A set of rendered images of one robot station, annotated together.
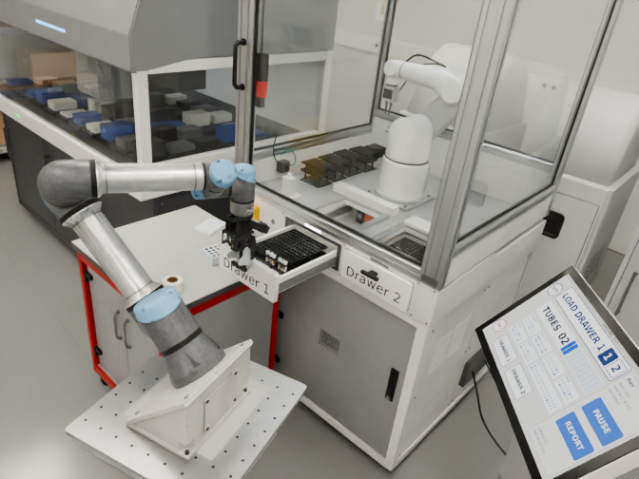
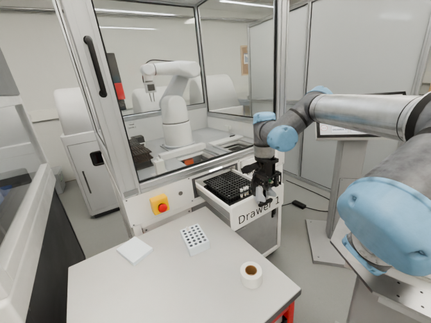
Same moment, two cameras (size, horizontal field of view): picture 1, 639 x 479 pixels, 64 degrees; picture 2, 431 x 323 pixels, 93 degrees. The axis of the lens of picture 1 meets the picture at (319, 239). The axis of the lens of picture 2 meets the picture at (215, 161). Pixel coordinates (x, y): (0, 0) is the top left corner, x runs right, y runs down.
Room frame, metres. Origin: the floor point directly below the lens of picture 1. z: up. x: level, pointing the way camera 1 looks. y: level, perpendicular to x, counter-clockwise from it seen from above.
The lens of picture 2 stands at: (1.39, 0.97, 1.38)
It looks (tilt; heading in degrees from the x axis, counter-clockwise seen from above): 22 degrees down; 290
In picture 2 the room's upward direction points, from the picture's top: 6 degrees counter-clockwise
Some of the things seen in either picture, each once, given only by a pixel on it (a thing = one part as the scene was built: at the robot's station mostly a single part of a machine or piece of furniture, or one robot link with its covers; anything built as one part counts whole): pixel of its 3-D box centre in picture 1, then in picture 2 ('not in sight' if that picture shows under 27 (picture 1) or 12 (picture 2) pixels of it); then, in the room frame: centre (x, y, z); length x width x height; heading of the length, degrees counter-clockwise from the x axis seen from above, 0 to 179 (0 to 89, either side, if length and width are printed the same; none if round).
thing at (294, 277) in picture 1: (290, 254); (229, 188); (1.64, 0.10, 0.86); 0.40 x 0.26 x 0.06; 141
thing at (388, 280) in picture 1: (375, 278); (260, 163); (1.52, -0.21, 0.87); 0.29 x 0.02 x 0.11; 51
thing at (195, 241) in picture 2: (221, 253); (194, 238); (1.72, 0.38, 0.78); 0.12 x 0.08 x 0.04; 133
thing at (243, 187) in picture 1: (242, 182); (264, 129); (1.45, 0.26, 1.20); 0.09 x 0.08 x 0.11; 118
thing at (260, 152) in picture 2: (242, 206); (265, 150); (1.45, 0.25, 1.12); 0.08 x 0.08 x 0.05
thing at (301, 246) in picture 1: (289, 253); (229, 188); (1.63, 0.10, 0.87); 0.22 x 0.18 x 0.06; 141
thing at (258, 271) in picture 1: (247, 270); (258, 204); (1.48, 0.23, 0.87); 0.29 x 0.02 x 0.11; 51
